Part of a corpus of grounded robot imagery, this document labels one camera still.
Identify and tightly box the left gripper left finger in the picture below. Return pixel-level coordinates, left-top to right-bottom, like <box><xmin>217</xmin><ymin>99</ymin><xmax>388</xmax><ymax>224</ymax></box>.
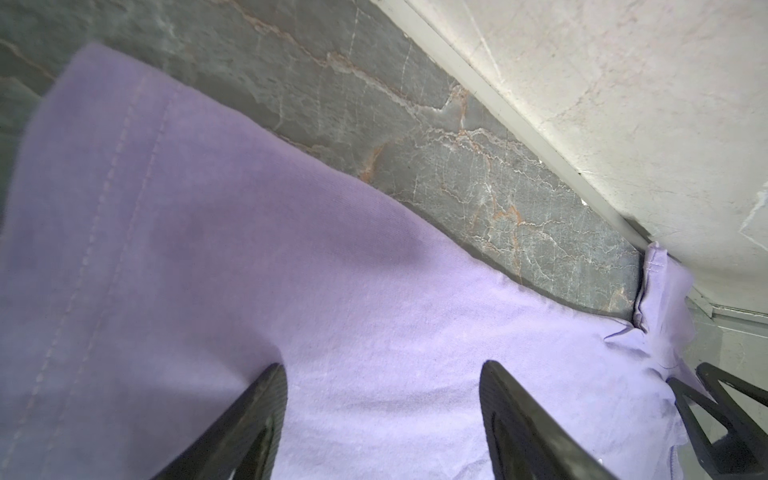
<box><xmin>155</xmin><ymin>363</ymin><xmax>288</xmax><ymax>480</ymax></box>

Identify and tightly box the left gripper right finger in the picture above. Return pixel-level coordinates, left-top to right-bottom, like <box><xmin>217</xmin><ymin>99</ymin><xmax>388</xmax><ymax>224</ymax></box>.
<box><xmin>479</xmin><ymin>360</ymin><xmax>614</xmax><ymax>480</ymax></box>

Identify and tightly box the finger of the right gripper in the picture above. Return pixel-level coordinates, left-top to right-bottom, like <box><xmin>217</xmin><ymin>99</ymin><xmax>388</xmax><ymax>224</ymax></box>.
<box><xmin>668</xmin><ymin>363</ymin><xmax>767</xmax><ymax>479</ymax></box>

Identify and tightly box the purple t-shirt with print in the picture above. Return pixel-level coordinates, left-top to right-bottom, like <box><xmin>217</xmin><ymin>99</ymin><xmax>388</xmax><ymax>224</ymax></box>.
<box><xmin>1</xmin><ymin>44</ymin><xmax>692</xmax><ymax>479</ymax></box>

